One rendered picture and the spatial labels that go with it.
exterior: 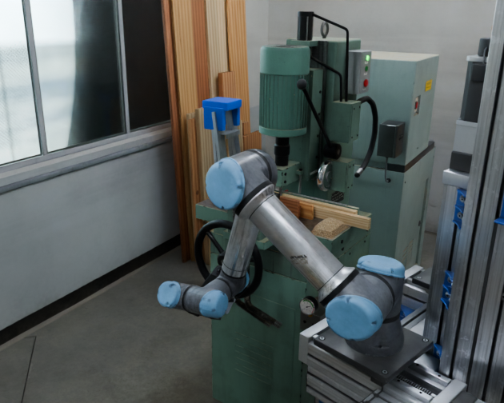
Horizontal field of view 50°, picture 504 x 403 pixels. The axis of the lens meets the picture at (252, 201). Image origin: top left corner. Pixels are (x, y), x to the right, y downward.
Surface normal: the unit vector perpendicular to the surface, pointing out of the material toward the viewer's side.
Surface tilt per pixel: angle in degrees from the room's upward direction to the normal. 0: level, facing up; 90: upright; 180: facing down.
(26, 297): 90
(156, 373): 0
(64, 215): 90
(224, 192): 85
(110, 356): 0
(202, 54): 87
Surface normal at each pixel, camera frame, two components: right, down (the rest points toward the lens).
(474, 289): -0.72, 0.23
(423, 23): -0.51, 0.29
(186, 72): 0.85, 0.14
